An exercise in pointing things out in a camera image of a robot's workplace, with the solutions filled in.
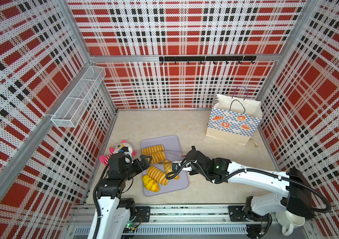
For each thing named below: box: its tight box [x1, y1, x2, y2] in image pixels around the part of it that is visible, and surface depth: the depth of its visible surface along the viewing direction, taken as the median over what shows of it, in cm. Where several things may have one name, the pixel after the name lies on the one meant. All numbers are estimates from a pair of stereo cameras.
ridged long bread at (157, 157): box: [147, 151, 167, 165], surface depth 92 cm
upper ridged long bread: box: [141, 144, 165, 156], surface depth 95 cm
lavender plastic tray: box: [140, 134, 190, 197], surface depth 86 cm
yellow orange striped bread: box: [142, 174, 161, 193], surface depth 83 cm
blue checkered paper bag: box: [205, 86, 263, 146], surface depth 93 cm
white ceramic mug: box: [275, 210, 306, 237], surface depth 66 cm
